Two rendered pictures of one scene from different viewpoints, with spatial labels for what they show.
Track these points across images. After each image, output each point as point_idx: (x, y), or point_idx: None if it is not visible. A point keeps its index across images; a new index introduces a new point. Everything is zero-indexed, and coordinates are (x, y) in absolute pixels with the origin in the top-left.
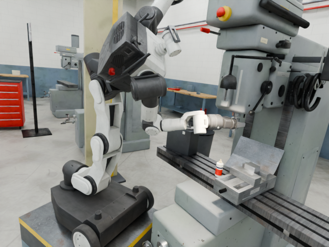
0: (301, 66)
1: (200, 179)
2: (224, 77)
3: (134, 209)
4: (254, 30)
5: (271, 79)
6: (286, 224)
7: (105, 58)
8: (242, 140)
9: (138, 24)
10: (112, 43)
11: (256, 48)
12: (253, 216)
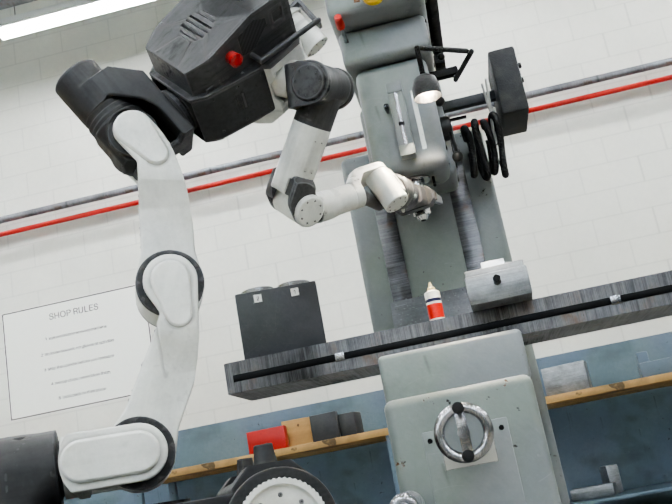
0: None
1: (412, 340)
2: (421, 76)
3: None
4: (416, 23)
5: None
6: (607, 285)
7: (215, 32)
8: (399, 309)
9: None
10: (234, 3)
11: (425, 51)
12: (556, 320)
